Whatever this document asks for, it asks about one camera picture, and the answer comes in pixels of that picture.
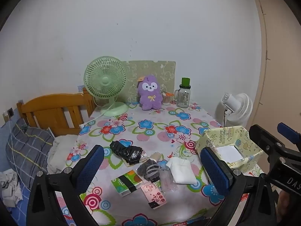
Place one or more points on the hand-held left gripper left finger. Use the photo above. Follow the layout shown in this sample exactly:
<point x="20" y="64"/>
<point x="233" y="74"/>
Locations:
<point x="90" y="167"/>

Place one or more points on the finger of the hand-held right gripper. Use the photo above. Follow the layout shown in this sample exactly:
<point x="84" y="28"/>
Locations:
<point x="261" y="134"/>
<point x="289" y="131"/>

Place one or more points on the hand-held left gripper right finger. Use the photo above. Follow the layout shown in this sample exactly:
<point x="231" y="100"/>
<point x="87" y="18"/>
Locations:
<point x="216" y="171"/>

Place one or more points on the yellow patterned storage box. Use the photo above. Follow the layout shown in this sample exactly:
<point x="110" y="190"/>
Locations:
<point x="247" y="141"/>

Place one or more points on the white tissue pack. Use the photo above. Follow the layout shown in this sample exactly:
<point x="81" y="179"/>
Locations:
<point x="182" y="171"/>

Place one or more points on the green tissue pack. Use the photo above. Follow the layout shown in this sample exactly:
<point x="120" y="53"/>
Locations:
<point x="124" y="181"/>

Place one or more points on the black plastic bag bundle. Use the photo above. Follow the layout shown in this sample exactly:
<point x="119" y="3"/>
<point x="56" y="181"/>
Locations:
<point x="127" y="151"/>

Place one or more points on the clear plastic packet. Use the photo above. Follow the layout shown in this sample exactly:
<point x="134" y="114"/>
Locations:
<point x="168" y="182"/>

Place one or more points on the grey socks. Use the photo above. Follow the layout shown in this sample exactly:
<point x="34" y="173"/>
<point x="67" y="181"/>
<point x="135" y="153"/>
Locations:
<point x="148" y="170"/>

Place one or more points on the beige bag roll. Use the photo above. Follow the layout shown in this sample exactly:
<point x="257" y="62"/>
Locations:
<point x="155" y="157"/>

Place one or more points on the pink cartoon card packet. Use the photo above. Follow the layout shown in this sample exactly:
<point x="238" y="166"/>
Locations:
<point x="154" y="195"/>

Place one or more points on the white paper sheet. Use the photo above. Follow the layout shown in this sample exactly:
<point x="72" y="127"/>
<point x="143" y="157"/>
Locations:
<point x="229" y="154"/>

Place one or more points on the white standing fan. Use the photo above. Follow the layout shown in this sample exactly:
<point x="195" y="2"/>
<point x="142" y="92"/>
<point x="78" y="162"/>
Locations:
<point x="242" y="108"/>

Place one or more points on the white bedding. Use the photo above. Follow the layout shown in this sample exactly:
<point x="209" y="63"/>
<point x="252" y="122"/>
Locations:
<point x="61" y="150"/>

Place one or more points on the floral tablecloth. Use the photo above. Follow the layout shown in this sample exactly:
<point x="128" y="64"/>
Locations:
<point x="150" y="141"/>

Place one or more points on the grey plaid pillow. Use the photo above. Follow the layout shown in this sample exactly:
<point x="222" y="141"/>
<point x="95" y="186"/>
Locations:
<point x="28" y="146"/>

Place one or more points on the beige door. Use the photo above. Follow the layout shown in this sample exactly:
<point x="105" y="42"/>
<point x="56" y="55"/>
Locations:
<point x="282" y="63"/>

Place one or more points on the blue bedsheet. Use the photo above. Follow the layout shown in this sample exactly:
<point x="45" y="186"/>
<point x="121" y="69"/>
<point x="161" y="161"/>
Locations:
<point x="24" y="196"/>

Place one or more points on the wooden bed headboard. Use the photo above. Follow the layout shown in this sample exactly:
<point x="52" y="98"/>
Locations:
<point x="47" y="103"/>

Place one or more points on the glass jar with green lid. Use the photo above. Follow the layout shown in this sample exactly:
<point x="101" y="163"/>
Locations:
<point x="183" y="98"/>

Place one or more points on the crumpled white cloth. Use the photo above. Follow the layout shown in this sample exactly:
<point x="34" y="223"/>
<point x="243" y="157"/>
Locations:
<point x="9" y="186"/>

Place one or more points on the small cup with orange lid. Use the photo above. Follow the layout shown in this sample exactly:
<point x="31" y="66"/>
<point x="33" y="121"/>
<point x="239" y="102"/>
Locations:
<point x="167" y="100"/>

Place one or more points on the green desk fan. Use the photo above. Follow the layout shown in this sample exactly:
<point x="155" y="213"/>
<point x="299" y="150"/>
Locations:
<point x="105" y="80"/>

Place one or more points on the purple plush toy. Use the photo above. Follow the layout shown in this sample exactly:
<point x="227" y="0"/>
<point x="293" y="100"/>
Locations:
<point x="150" y="96"/>

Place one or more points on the green patterned board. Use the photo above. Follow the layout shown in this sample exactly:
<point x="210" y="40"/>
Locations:
<point x="162" y="75"/>

